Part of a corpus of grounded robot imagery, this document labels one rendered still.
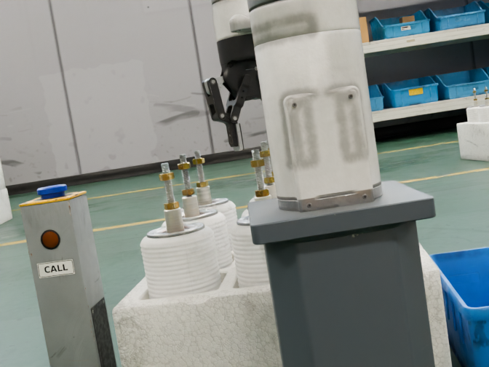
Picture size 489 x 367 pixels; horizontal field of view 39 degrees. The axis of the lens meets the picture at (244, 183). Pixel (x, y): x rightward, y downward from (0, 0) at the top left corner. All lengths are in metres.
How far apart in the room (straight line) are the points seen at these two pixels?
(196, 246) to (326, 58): 0.37
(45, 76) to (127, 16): 0.89
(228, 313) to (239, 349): 0.05
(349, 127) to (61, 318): 0.55
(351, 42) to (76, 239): 0.51
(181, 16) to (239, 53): 5.24
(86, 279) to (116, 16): 5.37
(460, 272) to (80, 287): 0.59
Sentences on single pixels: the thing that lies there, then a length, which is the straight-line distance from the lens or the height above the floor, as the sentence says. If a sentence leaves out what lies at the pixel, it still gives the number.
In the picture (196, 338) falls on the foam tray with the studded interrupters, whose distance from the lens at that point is 0.84.
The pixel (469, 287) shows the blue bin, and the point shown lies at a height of 0.06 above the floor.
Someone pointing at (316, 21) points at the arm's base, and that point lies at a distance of 0.56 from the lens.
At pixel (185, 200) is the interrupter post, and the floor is 0.28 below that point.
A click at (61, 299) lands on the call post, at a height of 0.18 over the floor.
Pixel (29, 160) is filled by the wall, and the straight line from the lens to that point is 6.38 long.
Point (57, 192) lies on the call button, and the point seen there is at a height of 0.32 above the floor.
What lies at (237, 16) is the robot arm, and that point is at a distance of 0.90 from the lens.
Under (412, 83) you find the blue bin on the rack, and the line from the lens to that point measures 6.04.
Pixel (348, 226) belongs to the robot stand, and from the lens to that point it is 0.54.
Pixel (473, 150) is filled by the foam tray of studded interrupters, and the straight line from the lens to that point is 3.46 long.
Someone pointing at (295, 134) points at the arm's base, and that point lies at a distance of 0.55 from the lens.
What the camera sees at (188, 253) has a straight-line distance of 0.85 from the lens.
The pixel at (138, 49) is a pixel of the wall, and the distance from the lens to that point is 6.19.
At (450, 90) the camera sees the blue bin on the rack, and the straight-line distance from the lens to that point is 5.63.
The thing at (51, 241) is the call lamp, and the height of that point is 0.26.
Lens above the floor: 0.39
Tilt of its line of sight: 6 degrees down
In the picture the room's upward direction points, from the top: 9 degrees counter-clockwise
